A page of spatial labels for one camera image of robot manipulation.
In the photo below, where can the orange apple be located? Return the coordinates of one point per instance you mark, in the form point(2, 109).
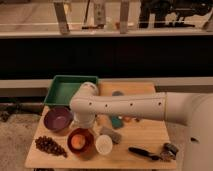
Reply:
point(78, 141)

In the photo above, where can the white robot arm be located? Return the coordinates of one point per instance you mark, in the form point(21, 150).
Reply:
point(194, 110)

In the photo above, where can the purple bowl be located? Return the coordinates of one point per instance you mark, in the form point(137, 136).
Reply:
point(57, 119)

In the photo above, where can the red bowl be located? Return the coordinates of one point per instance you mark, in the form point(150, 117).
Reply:
point(88, 144)

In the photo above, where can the teal toy object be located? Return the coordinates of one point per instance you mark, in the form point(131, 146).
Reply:
point(116, 122)

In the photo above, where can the small orange toy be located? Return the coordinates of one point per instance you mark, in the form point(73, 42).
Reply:
point(127, 119)

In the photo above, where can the green plastic tray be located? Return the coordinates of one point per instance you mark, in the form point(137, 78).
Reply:
point(63, 87)

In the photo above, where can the grey sponge block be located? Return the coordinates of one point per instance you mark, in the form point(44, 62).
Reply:
point(116, 137)

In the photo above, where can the white cup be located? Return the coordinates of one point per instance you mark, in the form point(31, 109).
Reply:
point(104, 144)

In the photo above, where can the wooden table board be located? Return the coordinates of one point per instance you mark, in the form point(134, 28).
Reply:
point(147, 134)

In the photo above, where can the dark grape bunch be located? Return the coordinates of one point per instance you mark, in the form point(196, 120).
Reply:
point(50, 146)

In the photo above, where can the black handled brush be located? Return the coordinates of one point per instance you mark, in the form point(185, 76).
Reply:
point(168, 153)

